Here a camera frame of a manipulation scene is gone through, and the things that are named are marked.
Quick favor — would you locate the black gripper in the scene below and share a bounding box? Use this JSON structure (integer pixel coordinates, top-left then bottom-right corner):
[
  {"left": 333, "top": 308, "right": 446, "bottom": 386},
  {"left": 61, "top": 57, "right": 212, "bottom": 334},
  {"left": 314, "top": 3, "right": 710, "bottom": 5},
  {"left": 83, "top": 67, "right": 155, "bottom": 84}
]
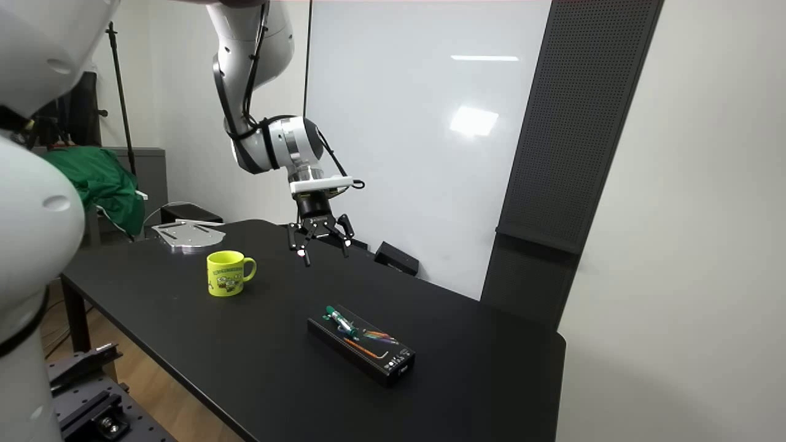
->
[{"left": 287, "top": 191, "right": 355, "bottom": 267}]

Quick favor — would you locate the green marker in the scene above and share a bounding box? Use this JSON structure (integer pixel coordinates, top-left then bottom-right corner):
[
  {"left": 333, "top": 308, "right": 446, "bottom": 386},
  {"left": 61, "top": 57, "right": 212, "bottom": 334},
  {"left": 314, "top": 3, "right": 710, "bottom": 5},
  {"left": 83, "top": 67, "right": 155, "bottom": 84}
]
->
[{"left": 320, "top": 305, "right": 363, "bottom": 334}]

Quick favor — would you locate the black printed box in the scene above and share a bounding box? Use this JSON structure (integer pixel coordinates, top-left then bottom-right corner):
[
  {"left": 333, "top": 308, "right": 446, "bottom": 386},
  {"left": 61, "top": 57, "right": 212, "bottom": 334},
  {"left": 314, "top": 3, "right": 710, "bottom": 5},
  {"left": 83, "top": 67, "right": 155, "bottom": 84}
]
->
[{"left": 304, "top": 302, "right": 417, "bottom": 391}]

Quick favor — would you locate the small black device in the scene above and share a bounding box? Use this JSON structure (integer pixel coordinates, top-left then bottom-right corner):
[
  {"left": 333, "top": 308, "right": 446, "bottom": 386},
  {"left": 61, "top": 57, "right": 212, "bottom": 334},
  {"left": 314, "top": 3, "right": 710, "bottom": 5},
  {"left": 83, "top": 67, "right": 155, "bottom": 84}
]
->
[{"left": 374, "top": 239, "right": 422, "bottom": 277}]

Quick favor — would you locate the yellow mug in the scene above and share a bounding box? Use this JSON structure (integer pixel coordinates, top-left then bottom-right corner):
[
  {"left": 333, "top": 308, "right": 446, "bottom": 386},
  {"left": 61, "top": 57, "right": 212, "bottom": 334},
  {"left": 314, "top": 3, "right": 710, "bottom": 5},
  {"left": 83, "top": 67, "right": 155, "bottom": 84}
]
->
[{"left": 204, "top": 248, "right": 261, "bottom": 301}]

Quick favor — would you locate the white slicer tool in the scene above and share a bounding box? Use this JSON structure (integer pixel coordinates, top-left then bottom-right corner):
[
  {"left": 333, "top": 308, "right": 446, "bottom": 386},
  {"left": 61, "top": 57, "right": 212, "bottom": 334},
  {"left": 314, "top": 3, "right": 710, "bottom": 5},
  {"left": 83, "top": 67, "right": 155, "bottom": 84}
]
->
[{"left": 150, "top": 219, "right": 229, "bottom": 258}]

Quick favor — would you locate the green cloth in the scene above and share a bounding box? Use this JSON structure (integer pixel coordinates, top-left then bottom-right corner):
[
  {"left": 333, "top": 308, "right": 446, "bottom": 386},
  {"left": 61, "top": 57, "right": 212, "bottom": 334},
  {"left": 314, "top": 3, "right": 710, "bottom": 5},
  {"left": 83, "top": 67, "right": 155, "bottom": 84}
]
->
[{"left": 38, "top": 146, "right": 147, "bottom": 240}]

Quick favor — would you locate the black tripod pole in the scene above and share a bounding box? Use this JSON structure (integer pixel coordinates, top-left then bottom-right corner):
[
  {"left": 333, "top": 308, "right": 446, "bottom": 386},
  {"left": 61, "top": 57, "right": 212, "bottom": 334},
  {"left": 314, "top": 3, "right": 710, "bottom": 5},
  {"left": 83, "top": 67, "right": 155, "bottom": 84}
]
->
[{"left": 102, "top": 21, "right": 139, "bottom": 179}]

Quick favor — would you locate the black pillar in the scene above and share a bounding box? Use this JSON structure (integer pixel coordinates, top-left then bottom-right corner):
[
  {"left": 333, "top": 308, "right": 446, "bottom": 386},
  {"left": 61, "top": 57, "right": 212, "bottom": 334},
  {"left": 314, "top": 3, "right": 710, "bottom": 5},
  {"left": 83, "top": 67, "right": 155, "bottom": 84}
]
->
[{"left": 478, "top": 0, "right": 667, "bottom": 334}]

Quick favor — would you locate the black desk leg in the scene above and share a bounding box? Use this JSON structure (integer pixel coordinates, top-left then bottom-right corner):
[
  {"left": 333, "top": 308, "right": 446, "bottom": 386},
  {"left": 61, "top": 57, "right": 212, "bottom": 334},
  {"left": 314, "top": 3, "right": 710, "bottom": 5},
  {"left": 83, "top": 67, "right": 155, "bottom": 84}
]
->
[{"left": 59, "top": 277, "right": 92, "bottom": 355}]

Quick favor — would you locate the black perforated mounting table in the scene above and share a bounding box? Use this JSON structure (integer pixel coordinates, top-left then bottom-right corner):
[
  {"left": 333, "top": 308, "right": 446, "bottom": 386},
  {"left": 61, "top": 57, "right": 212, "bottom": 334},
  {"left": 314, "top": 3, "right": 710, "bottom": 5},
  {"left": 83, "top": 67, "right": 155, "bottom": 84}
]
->
[{"left": 46, "top": 341, "right": 178, "bottom": 442}]

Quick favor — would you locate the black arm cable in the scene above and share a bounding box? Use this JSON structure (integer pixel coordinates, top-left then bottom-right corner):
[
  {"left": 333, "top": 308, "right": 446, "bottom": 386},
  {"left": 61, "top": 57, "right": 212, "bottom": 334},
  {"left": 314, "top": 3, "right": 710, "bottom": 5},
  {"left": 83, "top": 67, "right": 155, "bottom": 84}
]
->
[{"left": 218, "top": 0, "right": 368, "bottom": 196}]

